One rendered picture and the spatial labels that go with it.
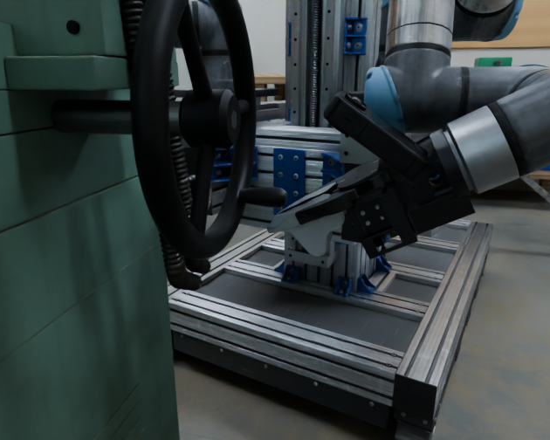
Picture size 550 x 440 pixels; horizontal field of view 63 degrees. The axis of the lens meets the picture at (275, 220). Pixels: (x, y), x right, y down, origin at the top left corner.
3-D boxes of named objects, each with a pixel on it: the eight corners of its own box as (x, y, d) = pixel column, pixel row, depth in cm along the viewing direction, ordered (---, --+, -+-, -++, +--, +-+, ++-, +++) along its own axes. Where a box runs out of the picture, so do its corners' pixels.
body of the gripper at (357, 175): (363, 263, 46) (482, 218, 42) (325, 190, 45) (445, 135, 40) (367, 235, 53) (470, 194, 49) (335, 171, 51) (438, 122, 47)
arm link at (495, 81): (460, 63, 55) (474, 67, 45) (563, 62, 52) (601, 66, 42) (452, 127, 58) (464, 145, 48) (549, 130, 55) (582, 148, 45)
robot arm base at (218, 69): (217, 87, 134) (216, 52, 131) (260, 88, 127) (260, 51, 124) (184, 89, 122) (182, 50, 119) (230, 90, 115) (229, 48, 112)
